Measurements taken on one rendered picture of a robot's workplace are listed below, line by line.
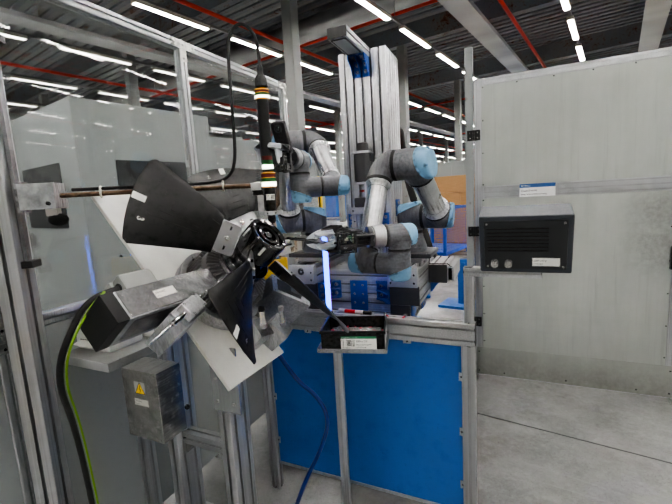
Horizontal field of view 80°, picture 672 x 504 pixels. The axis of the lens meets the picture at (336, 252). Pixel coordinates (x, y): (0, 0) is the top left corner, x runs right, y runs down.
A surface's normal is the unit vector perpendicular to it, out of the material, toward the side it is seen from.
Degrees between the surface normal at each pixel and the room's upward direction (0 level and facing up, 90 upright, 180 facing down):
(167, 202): 79
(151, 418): 90
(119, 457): 90
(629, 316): 90
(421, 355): 90
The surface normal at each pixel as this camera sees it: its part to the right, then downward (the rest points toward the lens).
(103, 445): 0.90, 0.00
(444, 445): -0.42, 0.15
